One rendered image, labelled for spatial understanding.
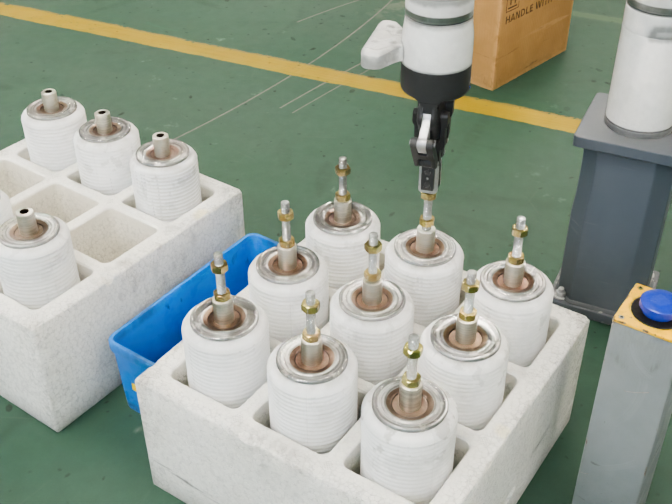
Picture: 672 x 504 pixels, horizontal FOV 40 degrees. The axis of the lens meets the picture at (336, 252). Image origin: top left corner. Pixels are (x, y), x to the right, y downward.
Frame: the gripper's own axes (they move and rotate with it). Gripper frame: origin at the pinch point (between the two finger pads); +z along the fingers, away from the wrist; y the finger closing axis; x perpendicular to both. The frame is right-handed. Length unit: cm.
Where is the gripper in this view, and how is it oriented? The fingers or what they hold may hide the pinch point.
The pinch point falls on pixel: (430, 174)
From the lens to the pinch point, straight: 107.4
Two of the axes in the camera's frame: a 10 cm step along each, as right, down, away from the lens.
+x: -9.6, -1.6, 2.4
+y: 2.9, -5.6, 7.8
